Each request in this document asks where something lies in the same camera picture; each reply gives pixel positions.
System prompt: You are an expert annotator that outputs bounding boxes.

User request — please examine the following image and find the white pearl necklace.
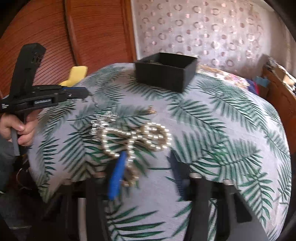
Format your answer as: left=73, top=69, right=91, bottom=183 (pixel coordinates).
left=90, top=111, right=173, bottom=187

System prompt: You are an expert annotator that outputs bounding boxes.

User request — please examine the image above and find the black jewelry box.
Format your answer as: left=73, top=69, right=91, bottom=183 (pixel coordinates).
left=134, top=52, right=198, bottom=93

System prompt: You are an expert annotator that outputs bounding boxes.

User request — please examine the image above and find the person's left hand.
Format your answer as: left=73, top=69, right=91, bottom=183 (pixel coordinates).
left=1, top=109, right=42, bottom=147

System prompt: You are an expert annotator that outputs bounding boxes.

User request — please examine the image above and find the yellow plush toy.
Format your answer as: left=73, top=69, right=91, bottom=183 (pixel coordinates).
left=59, top=66, right=88, bottom=87

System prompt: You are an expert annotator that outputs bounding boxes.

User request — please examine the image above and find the palm leaf bedspread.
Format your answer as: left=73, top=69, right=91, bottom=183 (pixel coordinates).
left=28, top=63, right=292, bottom=240

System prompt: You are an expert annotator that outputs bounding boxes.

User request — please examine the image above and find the wooden headboard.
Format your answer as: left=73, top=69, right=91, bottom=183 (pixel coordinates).
left=1, top=1, right=137, bottom=96

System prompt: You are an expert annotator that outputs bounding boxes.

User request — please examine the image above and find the blue blanket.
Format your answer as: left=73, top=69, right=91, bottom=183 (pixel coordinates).
left=246, top=79, right=259, bottom=95

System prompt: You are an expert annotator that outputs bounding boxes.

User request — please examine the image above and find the wooden side cabinet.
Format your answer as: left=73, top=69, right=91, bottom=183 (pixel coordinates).
left=262, top=64, right=296, bottom=154

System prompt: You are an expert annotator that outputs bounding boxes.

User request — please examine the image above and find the circle pattern curtain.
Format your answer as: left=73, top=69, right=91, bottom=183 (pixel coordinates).
left=131, top=0, right=295, bottom=78

